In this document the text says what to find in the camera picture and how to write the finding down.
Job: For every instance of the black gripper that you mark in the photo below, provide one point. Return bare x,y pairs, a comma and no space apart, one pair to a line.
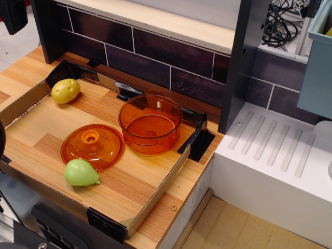
14,15

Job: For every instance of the yellow plastic potato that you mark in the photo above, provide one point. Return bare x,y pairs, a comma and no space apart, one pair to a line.
65,90

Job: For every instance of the orange transparent pot lid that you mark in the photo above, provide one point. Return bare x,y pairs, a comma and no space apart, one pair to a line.
100,145

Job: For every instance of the orange transparent pot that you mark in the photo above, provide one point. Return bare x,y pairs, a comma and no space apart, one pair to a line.
150,122

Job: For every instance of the cardboard fence with black tape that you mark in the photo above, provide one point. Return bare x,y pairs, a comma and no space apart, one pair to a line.
136,189

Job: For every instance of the green plastic pear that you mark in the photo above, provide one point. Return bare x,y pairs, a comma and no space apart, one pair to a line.
80,173

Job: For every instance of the white drainboard sink unit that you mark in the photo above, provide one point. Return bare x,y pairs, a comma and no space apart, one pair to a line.
277,168

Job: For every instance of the light blue plastic bin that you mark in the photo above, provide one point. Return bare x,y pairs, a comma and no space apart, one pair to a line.
315,93

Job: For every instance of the dark grey shelf post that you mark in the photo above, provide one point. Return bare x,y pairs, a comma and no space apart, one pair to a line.
249,30

